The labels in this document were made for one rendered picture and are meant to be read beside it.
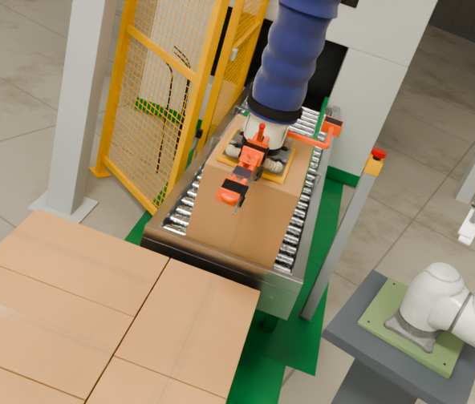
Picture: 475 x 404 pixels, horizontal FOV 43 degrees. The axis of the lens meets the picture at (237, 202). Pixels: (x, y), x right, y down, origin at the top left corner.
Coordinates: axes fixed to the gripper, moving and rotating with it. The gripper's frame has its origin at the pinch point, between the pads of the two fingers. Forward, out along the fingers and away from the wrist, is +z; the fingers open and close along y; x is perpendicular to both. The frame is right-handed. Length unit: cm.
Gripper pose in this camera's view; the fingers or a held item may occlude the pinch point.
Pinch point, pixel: (465, 236)
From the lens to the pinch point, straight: 152.4
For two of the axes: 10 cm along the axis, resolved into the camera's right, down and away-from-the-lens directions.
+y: -3.4, -1.7, -9.2
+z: -4.8, 8.7, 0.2
